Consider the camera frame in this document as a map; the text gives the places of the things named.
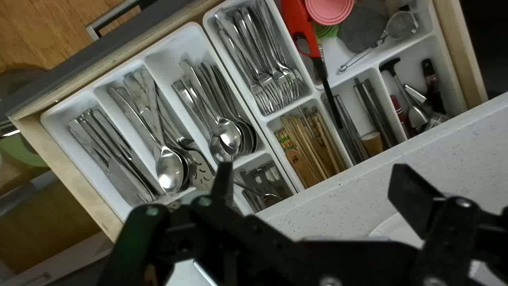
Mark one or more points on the wooden chopsticks pack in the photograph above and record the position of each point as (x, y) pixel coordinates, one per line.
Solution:
(311, 148)

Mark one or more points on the black headed bottle opener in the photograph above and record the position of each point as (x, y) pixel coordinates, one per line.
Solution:
(395, 80)

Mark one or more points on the wooden drawer with dark front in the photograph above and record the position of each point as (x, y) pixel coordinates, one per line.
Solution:
(69, 180)

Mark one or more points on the metal mesh strainer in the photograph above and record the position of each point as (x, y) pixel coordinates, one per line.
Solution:
(403, 24)

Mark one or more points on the steel fork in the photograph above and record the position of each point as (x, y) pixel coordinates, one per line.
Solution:
(263, 96)
(284, 84)
(298, 81)

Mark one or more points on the white cutlery tray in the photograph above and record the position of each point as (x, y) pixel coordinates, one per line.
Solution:
(177, 45)

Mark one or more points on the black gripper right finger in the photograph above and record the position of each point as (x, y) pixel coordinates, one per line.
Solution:
(450, 239)

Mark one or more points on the grey round pad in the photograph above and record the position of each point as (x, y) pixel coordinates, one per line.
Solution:
(363, 26)

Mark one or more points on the red stick lighter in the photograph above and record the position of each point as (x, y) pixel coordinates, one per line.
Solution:
(303, 26)

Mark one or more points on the small steel utensil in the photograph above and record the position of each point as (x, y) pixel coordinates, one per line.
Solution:
(265, 183)

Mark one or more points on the dark bottle stopper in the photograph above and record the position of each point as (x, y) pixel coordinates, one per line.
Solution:
(431, 84)

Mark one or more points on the steel table knife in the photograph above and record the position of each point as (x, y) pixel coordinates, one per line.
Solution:
(114, 172)
(128, 159)

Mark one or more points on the steel cone utensil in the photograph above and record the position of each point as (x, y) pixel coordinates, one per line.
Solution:
(420, 108)

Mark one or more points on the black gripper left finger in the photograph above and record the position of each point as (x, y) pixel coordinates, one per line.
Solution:
(223, 239)

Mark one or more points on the dark metal chopsticks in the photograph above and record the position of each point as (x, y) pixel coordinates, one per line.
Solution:
(376, 113)

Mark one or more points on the large steel spoon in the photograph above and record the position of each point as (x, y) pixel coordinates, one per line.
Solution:
(169, 169)

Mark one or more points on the red cups in drawer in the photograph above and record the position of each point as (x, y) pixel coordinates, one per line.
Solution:
(328, 10)

